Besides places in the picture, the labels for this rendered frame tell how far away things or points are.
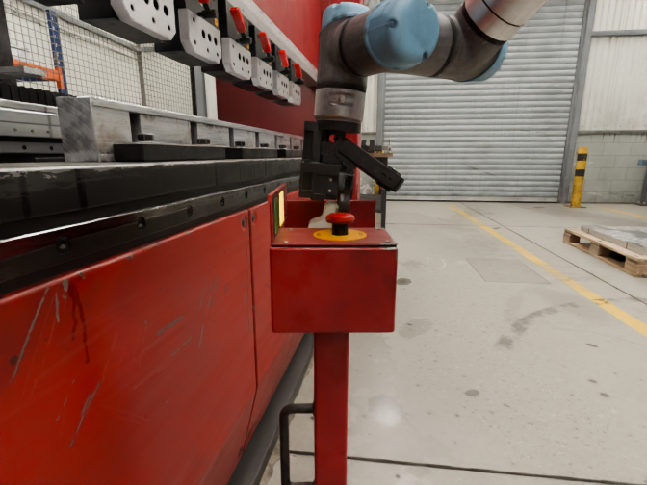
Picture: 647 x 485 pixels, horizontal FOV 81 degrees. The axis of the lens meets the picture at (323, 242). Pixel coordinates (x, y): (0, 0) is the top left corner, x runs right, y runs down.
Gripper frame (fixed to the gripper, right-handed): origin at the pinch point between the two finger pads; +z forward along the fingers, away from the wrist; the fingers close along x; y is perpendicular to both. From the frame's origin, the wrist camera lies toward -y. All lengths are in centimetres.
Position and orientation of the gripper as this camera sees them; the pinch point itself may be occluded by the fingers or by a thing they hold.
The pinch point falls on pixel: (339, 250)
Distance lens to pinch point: 62.2
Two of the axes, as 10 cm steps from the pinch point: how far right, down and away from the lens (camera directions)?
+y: -10.0, -0.8, -0.3
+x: 0.1, 2.3, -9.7
